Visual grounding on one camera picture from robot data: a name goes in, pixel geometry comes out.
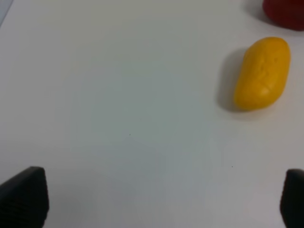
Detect red bell pepper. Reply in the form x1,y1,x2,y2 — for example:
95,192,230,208
262,0,304,31

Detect yellow mango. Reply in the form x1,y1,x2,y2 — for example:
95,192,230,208
233,37,291,111

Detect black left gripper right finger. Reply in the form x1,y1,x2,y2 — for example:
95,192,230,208
280,169,304,228

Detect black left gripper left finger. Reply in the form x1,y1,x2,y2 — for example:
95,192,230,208
0,167,49,228

